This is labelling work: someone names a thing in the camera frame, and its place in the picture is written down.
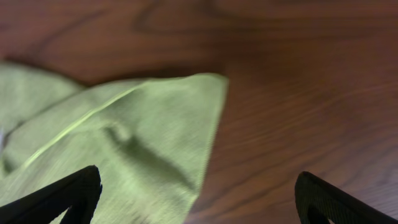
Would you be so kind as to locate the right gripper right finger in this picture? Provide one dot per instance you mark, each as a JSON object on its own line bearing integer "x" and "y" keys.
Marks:
{"x": 317, "y": 201}

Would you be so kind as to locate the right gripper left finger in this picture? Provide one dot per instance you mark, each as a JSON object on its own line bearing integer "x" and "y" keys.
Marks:
{"x": 76, "y": 196}

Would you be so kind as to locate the light green microfibre cloth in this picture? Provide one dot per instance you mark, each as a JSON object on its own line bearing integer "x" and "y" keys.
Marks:
{"x": 150, "y": 139}

